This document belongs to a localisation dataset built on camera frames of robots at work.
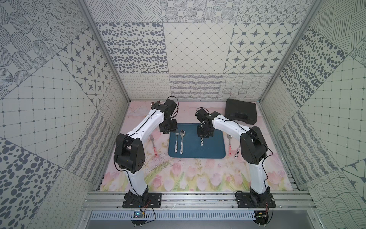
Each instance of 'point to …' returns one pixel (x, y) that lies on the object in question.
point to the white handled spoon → (182, 133)
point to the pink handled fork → (152, 139)
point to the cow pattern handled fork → (201, 141)
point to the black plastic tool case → (241, 110)
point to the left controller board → (138, 214)
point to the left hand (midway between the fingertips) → (173, 129)
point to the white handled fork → (176, 148)
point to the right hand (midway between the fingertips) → (201, 137)
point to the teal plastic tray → (213, 147)
